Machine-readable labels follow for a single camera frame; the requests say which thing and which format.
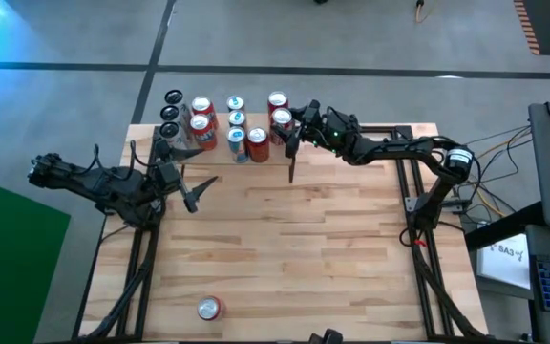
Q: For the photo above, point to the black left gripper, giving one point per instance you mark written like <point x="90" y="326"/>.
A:
<point x="162" y="174"/>

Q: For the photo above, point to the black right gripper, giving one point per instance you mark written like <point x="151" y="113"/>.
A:
<point x="337" y="134"/>

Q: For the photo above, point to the Star Wars Coca-Cola can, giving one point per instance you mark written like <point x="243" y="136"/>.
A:
<point x="281" y="119"/>

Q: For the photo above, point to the red Coca-Cola can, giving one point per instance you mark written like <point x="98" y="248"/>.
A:
<point x="278" y="99"/>

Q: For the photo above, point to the red soda can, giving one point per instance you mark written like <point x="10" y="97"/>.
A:
<point x="210" y="308"/>
<point x="258" y="143"/>

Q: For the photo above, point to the silver Red Bull can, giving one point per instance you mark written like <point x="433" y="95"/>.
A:
<point x="237" y="143"/>
<point x="235" y="102"/>

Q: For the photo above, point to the blue Red Bull can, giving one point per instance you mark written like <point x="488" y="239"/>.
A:
<point x="237" y="117"/>

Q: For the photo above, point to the Celsius Peach Vibe can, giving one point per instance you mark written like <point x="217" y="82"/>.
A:
<point x="169" y="113"/>

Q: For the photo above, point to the white slim energy drink can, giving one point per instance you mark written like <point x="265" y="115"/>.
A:
<point x="173" y="96"/>

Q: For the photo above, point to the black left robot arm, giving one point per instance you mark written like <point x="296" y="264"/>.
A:
<point x="98" y="186"/>

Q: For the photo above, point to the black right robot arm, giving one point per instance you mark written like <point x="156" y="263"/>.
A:
<point x="399" y="148"/>

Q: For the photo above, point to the wooden shelf with black legs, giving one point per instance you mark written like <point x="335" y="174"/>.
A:
<point x="217" y="156"/>

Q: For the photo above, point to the small red tag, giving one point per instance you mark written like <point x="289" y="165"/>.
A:
<point x="419" y="242"/>

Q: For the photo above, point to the black power adapter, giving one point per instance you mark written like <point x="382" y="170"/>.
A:
<point x="456" y="205"/>

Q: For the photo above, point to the green floor mat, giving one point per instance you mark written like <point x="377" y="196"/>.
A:
<point x="7" y="267"/>

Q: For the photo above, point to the black desk edge bar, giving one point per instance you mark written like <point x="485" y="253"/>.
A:
<point x="504" y="227"/>

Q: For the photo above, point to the white SA3 sign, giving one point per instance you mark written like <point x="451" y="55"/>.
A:
<point x="504" y="263"/>

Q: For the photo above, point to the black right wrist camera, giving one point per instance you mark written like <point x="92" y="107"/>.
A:
<point x="312" y="112"/>

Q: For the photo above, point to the black aluminium table frame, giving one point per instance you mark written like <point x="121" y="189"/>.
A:
<point x="380" y="129"/>

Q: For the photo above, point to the silver mounting bracket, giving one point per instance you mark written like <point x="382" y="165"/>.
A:
<point x="410" y="205"/>

